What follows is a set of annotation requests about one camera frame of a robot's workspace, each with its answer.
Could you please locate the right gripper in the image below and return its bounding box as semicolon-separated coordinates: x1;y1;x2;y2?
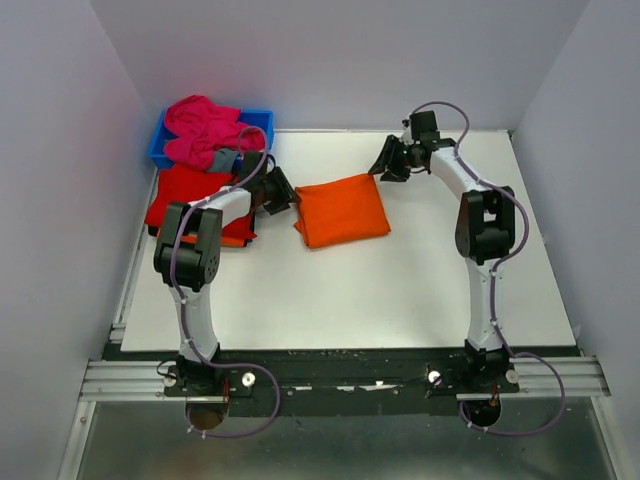
368;135;417;184

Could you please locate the orange t-shirt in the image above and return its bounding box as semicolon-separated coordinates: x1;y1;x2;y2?
149;225;254;248
294;174;391;249

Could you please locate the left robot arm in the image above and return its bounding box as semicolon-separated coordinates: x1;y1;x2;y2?
153;151;298;395

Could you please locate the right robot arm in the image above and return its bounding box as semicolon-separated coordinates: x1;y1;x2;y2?
368;111;516;392

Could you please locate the folded orange t-shirt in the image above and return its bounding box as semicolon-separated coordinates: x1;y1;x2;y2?
149;225;254;248

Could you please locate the grey garment in bin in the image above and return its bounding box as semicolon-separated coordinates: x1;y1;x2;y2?
207;148;242;174

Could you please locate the blue plastic bin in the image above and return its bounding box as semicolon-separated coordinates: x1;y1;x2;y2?
147;109;275;170

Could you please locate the pink t-shirt in bin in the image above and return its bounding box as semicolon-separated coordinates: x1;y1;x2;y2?
163;95;267;171

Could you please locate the folded red t-shirt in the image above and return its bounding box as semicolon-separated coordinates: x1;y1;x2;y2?
145;165;257;239

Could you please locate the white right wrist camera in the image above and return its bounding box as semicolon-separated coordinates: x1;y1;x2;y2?
399;118;414;145

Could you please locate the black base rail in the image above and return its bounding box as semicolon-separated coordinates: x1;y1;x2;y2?
164;348;519;417

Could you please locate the aluminium extrusion frame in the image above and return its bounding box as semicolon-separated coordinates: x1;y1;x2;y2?
59;351;611;479

